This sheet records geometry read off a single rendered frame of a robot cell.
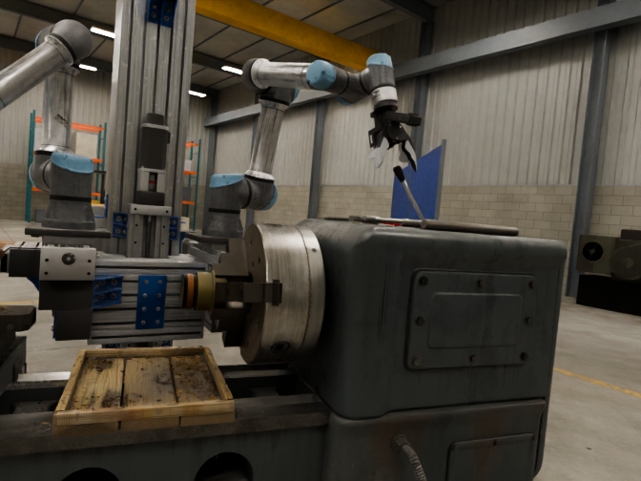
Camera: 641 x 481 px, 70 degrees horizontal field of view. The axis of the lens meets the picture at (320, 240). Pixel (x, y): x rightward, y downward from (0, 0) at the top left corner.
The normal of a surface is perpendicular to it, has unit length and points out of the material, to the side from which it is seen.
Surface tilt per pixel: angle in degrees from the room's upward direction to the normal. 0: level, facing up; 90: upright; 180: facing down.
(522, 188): 90
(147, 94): 90
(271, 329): 107
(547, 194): 90
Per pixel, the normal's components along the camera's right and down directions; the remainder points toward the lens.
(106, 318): 0.49, 0.09
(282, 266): 0.36, -0.43
